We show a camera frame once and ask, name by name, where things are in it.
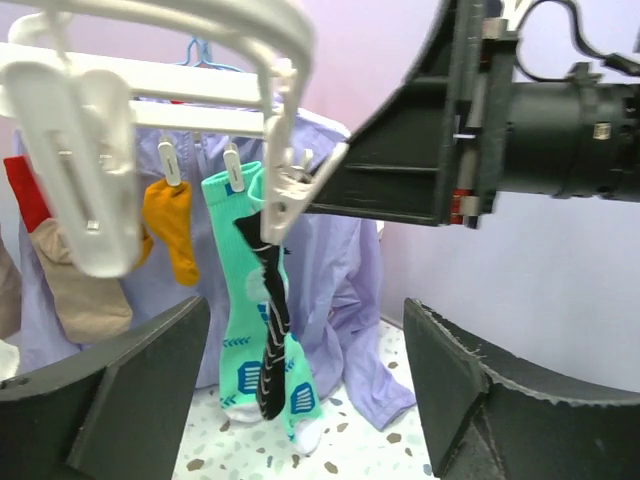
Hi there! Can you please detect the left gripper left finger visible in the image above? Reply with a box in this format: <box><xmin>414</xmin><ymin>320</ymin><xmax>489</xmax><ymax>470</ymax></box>
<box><xmin>1</xmin><ymin>297</ymin><xmax>210</xmax><ymax>480</ymax></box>

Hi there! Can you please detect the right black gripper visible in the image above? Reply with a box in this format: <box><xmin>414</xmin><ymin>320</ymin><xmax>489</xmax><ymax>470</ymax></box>
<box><xmin>307</xmin><ymin>1</ymin><xmax>639</xmax><ymax>228</ymax></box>

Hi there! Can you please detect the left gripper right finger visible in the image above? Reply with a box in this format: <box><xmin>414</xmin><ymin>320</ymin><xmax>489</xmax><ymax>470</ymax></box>
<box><xmin>403</xmin><ymin>298</ymin><xmax>639</xmax><ymax>480</ymax></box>

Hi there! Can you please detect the white hanger clip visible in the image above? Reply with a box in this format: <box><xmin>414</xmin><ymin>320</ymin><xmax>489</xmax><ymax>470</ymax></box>
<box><xmin>261</xmin><ymin>113</ymin><xmax>349</xmax><ymax>245</ymax></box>

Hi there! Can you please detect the black striped sock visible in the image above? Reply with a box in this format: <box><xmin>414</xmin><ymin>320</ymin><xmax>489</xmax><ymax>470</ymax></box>
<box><xmin>234</xmin><ymin>212</ymin><xmax>290</xmax><ymax>420</ymax></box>

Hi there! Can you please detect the white plastic sock hanger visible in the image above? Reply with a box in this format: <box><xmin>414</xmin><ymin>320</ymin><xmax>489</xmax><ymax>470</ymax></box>
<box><xmin>1</xmin><ymin>1</ymin><xmax>315</xmax><ymax>278</ymax></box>

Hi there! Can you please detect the red and beige sock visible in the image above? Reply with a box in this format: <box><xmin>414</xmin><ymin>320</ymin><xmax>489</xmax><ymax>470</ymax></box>
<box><xmin>0</xmin><ymin>243</ymin><xmax>22</xmax><ymax>340</ymax></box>
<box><xmin>4</xmin><ymin>156</ymin><xmax>133</xmax><ymax>344</ymax></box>

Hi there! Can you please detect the white ruffled dress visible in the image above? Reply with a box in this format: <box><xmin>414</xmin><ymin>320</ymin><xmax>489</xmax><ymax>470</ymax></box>
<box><xmin>0</xmin><ymin>340</ymin><xmax>20</xmax><ymax>381</ymax></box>

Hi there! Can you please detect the mustard yellow sock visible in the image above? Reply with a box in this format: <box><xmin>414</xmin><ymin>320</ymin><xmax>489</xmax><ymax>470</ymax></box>
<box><xmin>134</xmin><ymin>223</ymin><xmax>154</xmax><ymax>269</ymax></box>
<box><xmin>142</xmin><ymin>179</ymin><xmax>200</xmax><ymax>286</ymax></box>

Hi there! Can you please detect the blue wire hanger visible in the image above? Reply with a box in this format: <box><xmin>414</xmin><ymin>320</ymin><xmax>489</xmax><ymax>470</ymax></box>
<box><xmin>177</xmin><ymin>36</ymin><xmax>243</xmax><ymax>73</ymax></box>

